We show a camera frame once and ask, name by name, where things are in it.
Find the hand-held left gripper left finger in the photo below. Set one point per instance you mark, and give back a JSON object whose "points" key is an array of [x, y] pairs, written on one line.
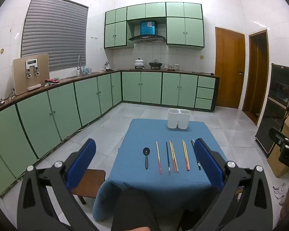
{"points": [[83, 163]]}

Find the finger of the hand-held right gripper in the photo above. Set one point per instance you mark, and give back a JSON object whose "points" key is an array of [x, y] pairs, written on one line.
{"points": [[280, 138]]}

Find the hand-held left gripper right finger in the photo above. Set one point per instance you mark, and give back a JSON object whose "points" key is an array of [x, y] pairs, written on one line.
{"points": [[208, 163]]}

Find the dark blue chopstick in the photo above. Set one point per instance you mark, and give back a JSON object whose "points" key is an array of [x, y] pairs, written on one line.
{"points": [[199, 166], [167, 157]]}

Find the orange-beige chopstick red end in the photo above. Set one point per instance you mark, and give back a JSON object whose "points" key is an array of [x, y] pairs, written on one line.
{"points": [[185, 155]]}

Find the plain bamboo chopstick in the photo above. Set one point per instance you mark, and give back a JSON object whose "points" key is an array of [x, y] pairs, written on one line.
{"points": [[174, 156]]}

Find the beige chopstick solid red end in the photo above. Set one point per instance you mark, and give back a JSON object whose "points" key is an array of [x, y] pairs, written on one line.
{"points": [[172, 156]]}

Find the white twin utensil holder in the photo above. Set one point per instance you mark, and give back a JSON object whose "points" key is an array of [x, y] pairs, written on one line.
{"points": [[179, 119]]}

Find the black spoon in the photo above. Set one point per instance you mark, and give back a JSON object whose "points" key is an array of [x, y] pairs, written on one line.
{"points": [[146, 160]]}

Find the cardboard box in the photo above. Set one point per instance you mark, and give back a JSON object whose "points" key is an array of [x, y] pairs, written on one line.
{"points": [[277, 158]]}

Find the wooden stool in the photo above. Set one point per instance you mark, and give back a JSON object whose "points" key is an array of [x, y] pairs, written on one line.
{"points": [[91, 180]]}

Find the black glass-front cabinet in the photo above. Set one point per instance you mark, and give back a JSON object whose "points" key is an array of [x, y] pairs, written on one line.
{"points": [[274, 115]]}

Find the green base cabinets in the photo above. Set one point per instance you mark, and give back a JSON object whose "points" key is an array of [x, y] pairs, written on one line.
{"points": [[86, 96]]}

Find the person's left leg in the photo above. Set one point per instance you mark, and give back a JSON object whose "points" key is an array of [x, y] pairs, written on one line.
{"points": [[134, 209]]}

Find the blue tablecloth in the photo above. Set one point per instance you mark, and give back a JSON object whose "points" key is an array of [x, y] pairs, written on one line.
{"points": [[144, 130]]}

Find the closed wooden door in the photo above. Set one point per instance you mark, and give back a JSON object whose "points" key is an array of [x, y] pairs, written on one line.
{"points": [[228, 67]]}

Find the red cloth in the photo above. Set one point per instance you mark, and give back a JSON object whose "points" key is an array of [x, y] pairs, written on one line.
{"points": [[51, 80]]}

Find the dark kitchen countertop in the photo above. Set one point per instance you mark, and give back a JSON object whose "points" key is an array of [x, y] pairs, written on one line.
{"points": [[204, 74]]}

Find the plastic bottle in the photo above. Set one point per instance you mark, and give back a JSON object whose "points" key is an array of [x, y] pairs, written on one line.
{"points": [[86, 69]]}

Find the chrome kitchen faucet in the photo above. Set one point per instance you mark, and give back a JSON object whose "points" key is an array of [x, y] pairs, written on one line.
{"points": [[79, 65]]}

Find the beige water dispenser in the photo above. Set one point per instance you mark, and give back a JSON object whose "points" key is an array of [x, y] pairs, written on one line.
{"points": [[31, 77]]}

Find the black wok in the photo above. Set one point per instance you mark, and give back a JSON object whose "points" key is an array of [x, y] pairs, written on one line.
{"points": [[155, 64]]}

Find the white cooking pot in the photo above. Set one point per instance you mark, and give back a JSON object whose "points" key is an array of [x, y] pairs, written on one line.
{"points": [[139, 63]]}

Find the grey window blind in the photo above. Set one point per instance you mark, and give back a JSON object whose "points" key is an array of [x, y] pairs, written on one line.
{"points": [[53, 33]]}

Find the range hood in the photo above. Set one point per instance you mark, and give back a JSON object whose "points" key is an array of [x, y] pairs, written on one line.
{"points": [[148, 32]]}

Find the wooden door frame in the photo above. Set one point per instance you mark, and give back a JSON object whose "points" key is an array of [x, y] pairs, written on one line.
{"points": [[265, 77]]}

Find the green wall cabinets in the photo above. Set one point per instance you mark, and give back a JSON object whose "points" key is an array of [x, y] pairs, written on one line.
{"points": [[183, 28]]}

